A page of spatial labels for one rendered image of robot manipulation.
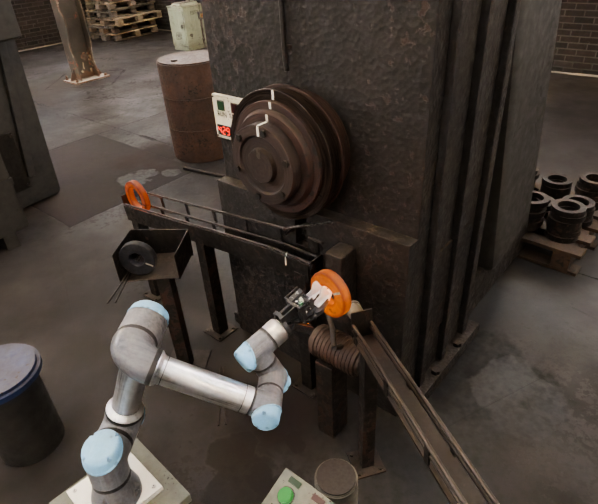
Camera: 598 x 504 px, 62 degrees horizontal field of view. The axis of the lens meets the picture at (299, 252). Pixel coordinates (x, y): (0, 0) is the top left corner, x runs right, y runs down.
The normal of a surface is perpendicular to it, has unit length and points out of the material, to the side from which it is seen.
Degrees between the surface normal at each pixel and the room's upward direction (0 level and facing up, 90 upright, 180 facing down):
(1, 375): 0
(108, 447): 4
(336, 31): 90
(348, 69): 90
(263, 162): 90
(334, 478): 0
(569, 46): 90
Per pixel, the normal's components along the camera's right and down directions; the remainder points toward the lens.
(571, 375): -0.06, -0.84
